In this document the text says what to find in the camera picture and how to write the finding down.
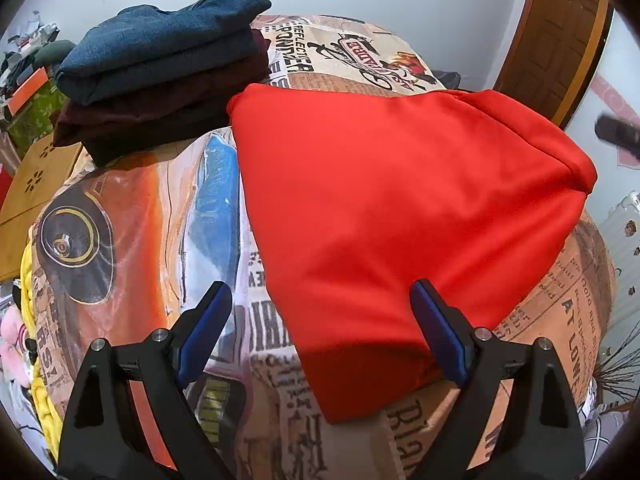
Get tan box with flower cutouts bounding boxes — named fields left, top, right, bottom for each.
left=0, top=141, right=87, bottom=283

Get white patterned cloth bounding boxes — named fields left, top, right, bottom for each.
left=576, top=404, right=632, bottom=477

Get printed blanket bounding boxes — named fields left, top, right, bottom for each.
left=27, top=12, right=619, bottom=480

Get folded black garment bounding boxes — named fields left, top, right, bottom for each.
left=82, top=104, right=234, bottom=169

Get wooden door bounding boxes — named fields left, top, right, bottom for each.
left=492, top=0, right=615, bottom=129

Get dark dried branches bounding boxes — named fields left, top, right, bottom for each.
left=589, top=334, right=640, bottom=413

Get black slipper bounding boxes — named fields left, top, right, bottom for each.
left=595, top=114, right=640, bottom=154

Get red garment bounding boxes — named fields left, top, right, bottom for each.
left=226, top=82, right=599, bottom=425

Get folded blue garment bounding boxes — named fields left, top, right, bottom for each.
left=54, top=0, right=273, bottom=106

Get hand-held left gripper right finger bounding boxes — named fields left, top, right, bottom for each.
left=409, top=279, right=587, bottom=480

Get green patterned box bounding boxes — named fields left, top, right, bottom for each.
left=5, top=80, right=69, bottom=149

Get orange box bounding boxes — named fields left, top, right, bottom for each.
left=7, top=67, right=51, bottom=116

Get folded maroon garment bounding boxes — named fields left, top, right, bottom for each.
left=52, top=29, right=271, bottom=149

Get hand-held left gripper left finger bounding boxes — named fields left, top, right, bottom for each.
left=56, top=281, right=237, bottom=480

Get pink plush toy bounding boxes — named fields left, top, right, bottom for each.
left=0, top=305, right=37, bottom=387

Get yellow knitted cloth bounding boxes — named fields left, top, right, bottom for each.
left=19, top=247, right=67, bottom=467

